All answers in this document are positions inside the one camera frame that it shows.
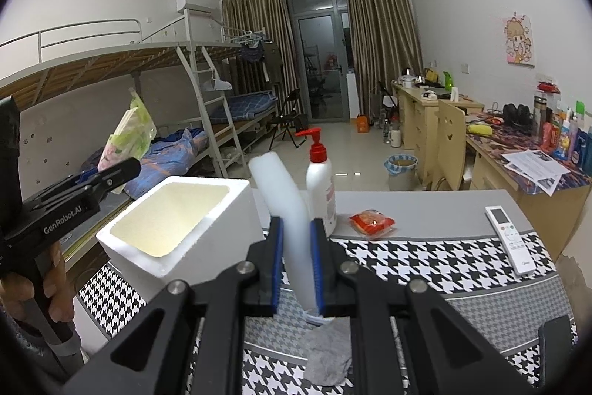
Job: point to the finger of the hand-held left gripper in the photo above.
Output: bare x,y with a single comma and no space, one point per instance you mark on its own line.
51,191
120,173

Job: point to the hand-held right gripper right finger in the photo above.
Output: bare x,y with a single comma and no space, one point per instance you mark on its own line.
317,265

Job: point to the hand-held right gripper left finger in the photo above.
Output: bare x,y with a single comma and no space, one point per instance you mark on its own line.
277,265

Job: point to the clear plastic bag of packets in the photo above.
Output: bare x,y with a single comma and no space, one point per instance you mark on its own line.
129,131

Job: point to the white foam box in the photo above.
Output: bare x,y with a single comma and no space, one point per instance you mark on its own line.
175,214

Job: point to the grey sock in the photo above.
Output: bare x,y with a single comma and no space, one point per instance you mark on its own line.
323,358

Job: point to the person's left forearm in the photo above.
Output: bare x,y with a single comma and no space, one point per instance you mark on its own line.
27,353

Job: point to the person's left hand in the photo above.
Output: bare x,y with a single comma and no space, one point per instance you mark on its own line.
64,279

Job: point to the blue patterned quilt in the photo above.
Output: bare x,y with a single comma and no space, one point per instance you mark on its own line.
166,159

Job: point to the red snack packet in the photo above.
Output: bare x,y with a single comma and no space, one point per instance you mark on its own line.
372,223

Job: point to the white pump bottle red pump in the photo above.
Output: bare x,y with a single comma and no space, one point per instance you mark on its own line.
321,186

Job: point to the black white houndstooth tablecloth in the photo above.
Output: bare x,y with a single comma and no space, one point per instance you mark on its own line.
416,261

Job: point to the white bunk bed ladder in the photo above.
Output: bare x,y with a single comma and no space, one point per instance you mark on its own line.
200,101

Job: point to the white metal bunk bed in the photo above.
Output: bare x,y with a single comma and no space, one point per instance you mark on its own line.
222,51
69,66

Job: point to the trash bin blue liner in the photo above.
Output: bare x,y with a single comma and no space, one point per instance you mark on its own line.
400,175

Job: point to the blue checked bedsheet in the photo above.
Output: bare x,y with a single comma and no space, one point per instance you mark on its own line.
245,106

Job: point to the orange jug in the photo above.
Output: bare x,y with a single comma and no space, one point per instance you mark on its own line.
362,124

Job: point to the white jug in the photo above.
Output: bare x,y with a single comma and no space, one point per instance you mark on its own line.
395,139

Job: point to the cluster of floor bottles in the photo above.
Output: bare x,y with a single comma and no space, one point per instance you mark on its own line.
381,122

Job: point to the black folding chair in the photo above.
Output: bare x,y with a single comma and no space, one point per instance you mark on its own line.
291,108

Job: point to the light wooden desk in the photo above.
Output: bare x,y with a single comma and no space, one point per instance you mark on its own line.
545,219
416,122

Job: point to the wooden chair smiley cutout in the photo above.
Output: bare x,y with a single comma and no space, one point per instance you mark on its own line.
448,145

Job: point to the dark hanging clothes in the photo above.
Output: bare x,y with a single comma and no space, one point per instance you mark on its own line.
252,52

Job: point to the white air conditioner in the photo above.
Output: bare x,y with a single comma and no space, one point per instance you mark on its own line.
194,2

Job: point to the olive hanging jacket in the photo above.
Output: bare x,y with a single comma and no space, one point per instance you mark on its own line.
274,62

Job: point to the brown curtain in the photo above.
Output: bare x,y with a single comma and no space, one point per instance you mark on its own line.
384,43
259,43

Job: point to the white remote control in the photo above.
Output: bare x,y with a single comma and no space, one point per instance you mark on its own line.
508,237

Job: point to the colourful patterned desk cover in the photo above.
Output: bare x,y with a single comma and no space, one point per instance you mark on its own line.
490,154

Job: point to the small electric pot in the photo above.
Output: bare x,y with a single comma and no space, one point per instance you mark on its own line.
407,79

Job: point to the yellow pouch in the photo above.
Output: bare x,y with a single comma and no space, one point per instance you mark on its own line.
478,129

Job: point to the glass balcony door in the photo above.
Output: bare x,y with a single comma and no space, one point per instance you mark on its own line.
319,52

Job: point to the yellow bag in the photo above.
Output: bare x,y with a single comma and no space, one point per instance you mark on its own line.
431,75

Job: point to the green plastic jug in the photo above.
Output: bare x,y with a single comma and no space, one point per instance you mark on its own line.
448,81

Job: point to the printed paper sheets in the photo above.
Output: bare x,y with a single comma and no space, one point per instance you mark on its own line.
536,168

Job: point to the black smartphone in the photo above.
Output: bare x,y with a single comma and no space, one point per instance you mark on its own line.
557,330

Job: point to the black headphones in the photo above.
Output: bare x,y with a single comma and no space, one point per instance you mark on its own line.
517,117

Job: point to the row of toiletry bottles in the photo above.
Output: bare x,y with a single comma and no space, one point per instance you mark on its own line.
562,136

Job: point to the pink cartoon wall poster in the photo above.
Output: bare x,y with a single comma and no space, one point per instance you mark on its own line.
519,38

